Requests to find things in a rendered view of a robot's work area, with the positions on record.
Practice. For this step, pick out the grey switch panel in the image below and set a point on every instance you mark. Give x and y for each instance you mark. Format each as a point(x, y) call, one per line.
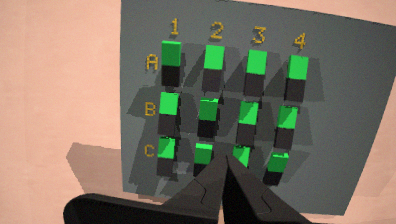
point(296, 95)

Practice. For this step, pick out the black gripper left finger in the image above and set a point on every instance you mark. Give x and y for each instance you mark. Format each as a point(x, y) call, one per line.
point(197, 203)

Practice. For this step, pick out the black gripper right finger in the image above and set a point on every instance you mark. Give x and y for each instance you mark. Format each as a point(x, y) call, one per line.
point(247, 200)

